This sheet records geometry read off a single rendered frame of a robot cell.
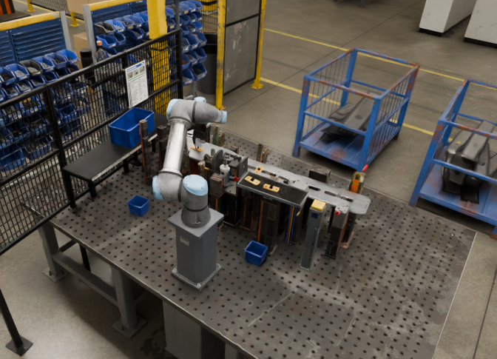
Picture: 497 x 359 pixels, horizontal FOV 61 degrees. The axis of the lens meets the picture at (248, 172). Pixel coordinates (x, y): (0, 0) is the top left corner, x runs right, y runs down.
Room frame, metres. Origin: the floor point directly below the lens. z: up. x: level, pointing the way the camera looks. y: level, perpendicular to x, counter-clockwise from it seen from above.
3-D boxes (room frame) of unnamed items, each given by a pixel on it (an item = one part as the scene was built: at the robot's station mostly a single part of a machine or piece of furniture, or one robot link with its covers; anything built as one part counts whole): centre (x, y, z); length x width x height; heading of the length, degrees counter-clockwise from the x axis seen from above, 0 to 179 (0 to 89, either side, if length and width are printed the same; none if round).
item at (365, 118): (4.30, -1.14, 0.47); 1.20 x 0.80 x 0.95; 147
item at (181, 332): (1.63, 0.25, 0.33); 0.31 x 0.31 x 0.66; 58
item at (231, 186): (2.09, 0.11, 0.94); 0.18 x 0.13 x 0.49; 66
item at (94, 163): (2.43, 0.84, 1.01); 0.90 x 0.22 x 0.03; 156
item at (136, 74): (2.75, 0.82, 1.30); 0.23 x 0.02 x 0.31; 156
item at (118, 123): (2.50, 0.80, 1.09); 0.30 x 0.17 x 0.13; 162
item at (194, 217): (1.63, 0.25, 1.15); 0.15 x 0.15 x 0.10
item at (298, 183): (1.95, -0.30, 0.90); 0.13 x 0.10 x 0.41; 156
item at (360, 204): (2.24, -0.09, 1.00); 1.38 x 0.22 x 0.02; 66
